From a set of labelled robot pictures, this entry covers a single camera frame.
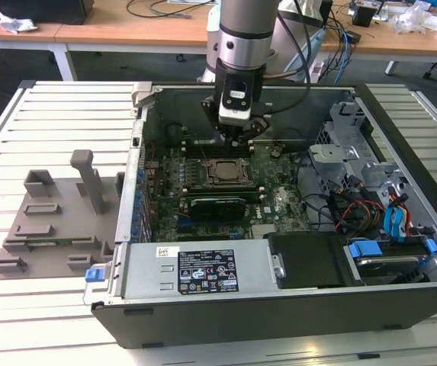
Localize crumpled white paper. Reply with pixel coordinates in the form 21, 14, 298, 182
0, 9, 39, 34

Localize black graphics card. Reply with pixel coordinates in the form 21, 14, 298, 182
188, 194, 248, 221

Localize silver chipset heatsink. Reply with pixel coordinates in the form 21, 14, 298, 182
251, 223, 277, 239

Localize blue desk cable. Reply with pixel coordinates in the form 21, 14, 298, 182
334, 22, 352, 84

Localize RAM slot white clips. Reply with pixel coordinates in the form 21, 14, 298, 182
182, 185, 263, 192
182, 147, 255, 153
182, 193, 264, 201
182, 140, 255, 147

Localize grey plastic case latch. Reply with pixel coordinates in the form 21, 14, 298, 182
130, 81, 155, 111

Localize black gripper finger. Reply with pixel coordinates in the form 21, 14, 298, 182
201, 97, 239, 147
236, 114, 272, 146

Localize black PC case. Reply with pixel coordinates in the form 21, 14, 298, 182
90, 80, 437, 350

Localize red yellow power wires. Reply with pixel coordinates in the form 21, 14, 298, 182
336, 197, 386, 233

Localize white plastic bags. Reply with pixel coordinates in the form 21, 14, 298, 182
387, 2, 437, 36

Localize orange data wire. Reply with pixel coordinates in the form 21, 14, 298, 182
390, 192, 413, 239

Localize black box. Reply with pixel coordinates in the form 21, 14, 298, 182
319, 0, 334, 27

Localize braided sleeve cable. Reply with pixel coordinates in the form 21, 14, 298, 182
262, 69, 304, 82

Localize grey parts rack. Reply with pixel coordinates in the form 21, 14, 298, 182
0, 149, 127, 281

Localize metal socket cover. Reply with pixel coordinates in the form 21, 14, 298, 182
205, 159, 250, 187

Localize small black bin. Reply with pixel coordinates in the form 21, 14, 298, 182
355, 4, 378, 27

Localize black plastic shroud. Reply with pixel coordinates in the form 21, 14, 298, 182
266, 231, 364, 290

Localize silver CPU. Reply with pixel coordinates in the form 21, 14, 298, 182
214, 162, 242, 185

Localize white power strip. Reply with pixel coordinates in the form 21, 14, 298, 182
307, 59, 325, 84

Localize hard disk blue carrier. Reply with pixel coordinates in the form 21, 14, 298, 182
342, 236, 437, 287

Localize CPU socket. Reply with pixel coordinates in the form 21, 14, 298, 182
201, 158, 253, 188

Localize silver power supply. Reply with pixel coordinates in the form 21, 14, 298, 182
114, 239, 278, 302

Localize silver metal drive cage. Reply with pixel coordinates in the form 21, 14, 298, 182
306, 97, 410, 245

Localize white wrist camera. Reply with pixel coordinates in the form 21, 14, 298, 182
217, 86, 252, 126

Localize blue plastic latch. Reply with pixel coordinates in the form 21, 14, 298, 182
84, 268, 107, 284

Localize green motherboard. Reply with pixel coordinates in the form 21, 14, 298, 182
141, 139, 313, 243

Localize black flat device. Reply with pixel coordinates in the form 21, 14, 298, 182
0, 0, 94, 24

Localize blue data wire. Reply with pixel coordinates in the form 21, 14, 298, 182
384, 201, 408, 245

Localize black inner wire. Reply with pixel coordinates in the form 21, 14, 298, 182
293, 150, 341, 232

